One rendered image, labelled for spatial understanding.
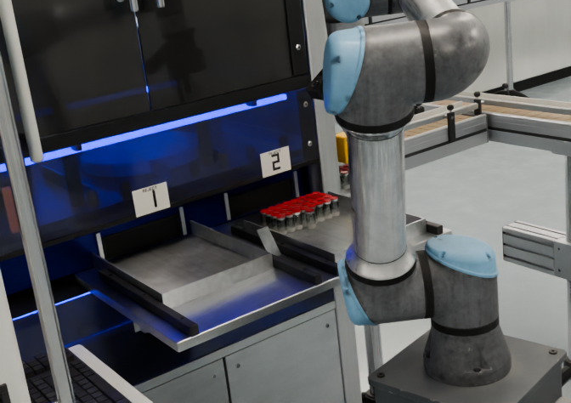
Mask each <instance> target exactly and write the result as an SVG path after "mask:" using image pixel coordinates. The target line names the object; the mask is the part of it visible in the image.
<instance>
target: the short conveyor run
mask: <svg viewBox="0 0 571 403"><path fill-rule="evenodd" d="M420 105H422V104H416V106H417V108H416V114H415V115H414V118H413V120H412V121H411V122H410V124H409V125H407V126H406V127H405V128H404V168H405V171H406V170H409V169H412V168H414V167H419V166H420V165H423V164H426V163H429V162H433V161H436V160H438V159H441V158H444V157H446V156H450V155H453V154H455V153H458V152H461V151H464V150H468V149H471V148H473V147H475V146H478V145H482V144H485V143H488V142H489V138H488V119H487V117H486V115H485V114H483V115H482V114H481V115H478V116H475V115H469V114H463V113H465V112H468V111H473V110H476V109H478V104H477V103H473V104H470V105H465V106H463V104H462V101H459V102H456V103H453V104H450V105H445V106H442V107H439V108H436V109H433V110H430V111H425V112H423V110H422V107H420Z"/></svg>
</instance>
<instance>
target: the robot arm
mask: <svg viewBox="0 0 571 403"><path fill-rule="evenodd" d="M322 3H323V10H324V15H325V25H326V30H327V36H328V38H327V41H326V43H325V51H324V59H323V69H322V70H321V71H320V72H319V74H318V75H317V76H316V77H315V78H314V79H313V81H312V82H311V83H310V84H309V85H308V86H307V87H306V88H305V89H306V91H307V93H308V94H309V96H310V97H311V99H320V100H323V101H324V105H325V110H326V112H327V113H329V114H332V115H334V116H335V118H336V122H337V124H338V125H339V126H340V127H341V128H342V130H343V132H344V133H345V134H346V136H347V145H348V169H349V182H350V195H351V207H352V220H353V243H352V244H351V245H350V246H349V247H348V250H347V252H346V258H343V259H341V260H339V261H338V262H337V268H338V273H339V278H340V282H341V286H342V293H343V297H344V301H345V304H346V308H347V312H348V316H349V319H350V321H351V322H352V323H353V324H354V325H357V326H366V325H372V326H377V325H378V324H383V323H391V322H398V321H412V320H420V319H428V318H431V328H430V332H429V334H428V338H427V343H426V346H425V349H424V353H423V361H424V368H425V371H426V372H427V374H428V375H429V376H430V377H432V378H433V379H435V380H437V381H439V382H441V383H446V384H448V385H453V386H460V387H476V386H483V385H487V384H490V383H494V382H497V381H499V380H501V379H502V378H503V377H505V376H506V375H507V374H508V373H509V371H510V370H511V368H512V356H511V351H510V349H509V347H508V345H507V342H506V339H505V337H504V334H503V332H502V330H501V328H500V321H499V300H498V281H497V276H498V274H499V272H498V269H497V266H496V257H495V251H494V249H493V248H492V247H491V246H490V245H489V244H488V243H486V242H484V241H481V240H479V239H477V238H474V237H470V236H461V235H441V236H435V237H432V238H430V239H428V240H427V242H426V245H425V246H424V248H425V250H420V251H416V250H415V249H414V247H413V246H412V244H411V243H410V242H409V241H407V240H406V210H405V168H404V128H405V127H406V126H407V125H409V124H410V122H411V121H412V120H413V118H414V115H415V105H416V104H422V103H429V102H435V101H441V100H445V99H449V98H451V97H453V96H455V95H457V94H459V93H461V92H463V91H464V90H465V89H467V88H468V87H469V86H470V85H472V84H473V83H474V82H475V81H476V79H477V78H478V77H479V76H480V74H481V73H482V72H483V69H484V67H485V66H486V64H487V61H488V57H489V51H490V42H489V34H488V32H487V30H486V28H485V26H484V25H483V23H482V22H481V21H480V20H479V19H478V18H477V17H476V16H475V15H474V14H472V13H471V12H469V11H466V10H465V9H459V8H458V7H457V6H456V4H455V3H454V2H453V1H452V0H322ZM401 13H404V14H405V16H406V17H407V19H408V20H409V21H407V22H399V23H392V24H385V25H378V26H365V22H364V18H365V17H373V16H380V15H388V14H401Z"/></svg>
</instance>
